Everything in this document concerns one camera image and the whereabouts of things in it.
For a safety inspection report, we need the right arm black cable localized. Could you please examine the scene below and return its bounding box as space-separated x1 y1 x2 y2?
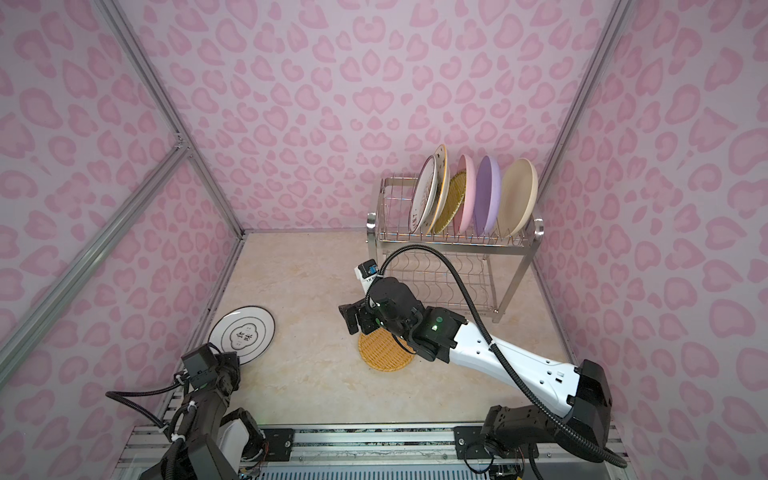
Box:
365 244 628 469

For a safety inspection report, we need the aluminium frame profile right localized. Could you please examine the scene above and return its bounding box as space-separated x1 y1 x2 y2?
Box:
538 0 636 198

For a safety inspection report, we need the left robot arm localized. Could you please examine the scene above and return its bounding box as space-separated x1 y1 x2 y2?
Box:
139 343 268 479

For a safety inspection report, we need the white plate black rim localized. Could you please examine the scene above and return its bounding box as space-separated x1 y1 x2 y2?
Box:
208 306 276 365

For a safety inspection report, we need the stainless steel dish rack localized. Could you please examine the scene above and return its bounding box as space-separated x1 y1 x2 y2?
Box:
366 176 545 323

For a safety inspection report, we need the aluminium frame profile left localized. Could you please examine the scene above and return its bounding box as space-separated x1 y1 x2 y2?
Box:
1 1 246 386

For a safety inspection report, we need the pink plate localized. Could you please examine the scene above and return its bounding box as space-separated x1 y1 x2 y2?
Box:
453 154 477 236

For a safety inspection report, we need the white star cartoon plate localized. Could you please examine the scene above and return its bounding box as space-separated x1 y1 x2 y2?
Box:
428 144 450 234

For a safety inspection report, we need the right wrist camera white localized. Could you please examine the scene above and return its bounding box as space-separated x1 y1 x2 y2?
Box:
354 259 380 294

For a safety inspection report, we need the purple plate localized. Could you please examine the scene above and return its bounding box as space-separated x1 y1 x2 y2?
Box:
474 155 502 236

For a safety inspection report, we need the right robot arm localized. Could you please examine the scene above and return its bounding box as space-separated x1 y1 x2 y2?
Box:
338 277 626 466

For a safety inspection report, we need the cream beige plate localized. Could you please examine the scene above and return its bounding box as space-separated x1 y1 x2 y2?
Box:
497 158 539 238

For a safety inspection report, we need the aluminium frame profile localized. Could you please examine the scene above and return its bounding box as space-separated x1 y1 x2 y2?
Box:
1 1 246 386
538 0 636 198

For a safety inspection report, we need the green yellow woven plate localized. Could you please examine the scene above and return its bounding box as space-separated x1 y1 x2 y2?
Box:
434 170 467 234

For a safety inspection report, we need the white plate orange sunburst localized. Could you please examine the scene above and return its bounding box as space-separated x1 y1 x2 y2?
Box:
409 155 438 233

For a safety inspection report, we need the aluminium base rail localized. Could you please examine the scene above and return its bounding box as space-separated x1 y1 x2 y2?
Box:
113 389 631 480

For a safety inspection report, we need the orange woven pattern plate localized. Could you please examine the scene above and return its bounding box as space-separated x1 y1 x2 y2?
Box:
358 329 415 373

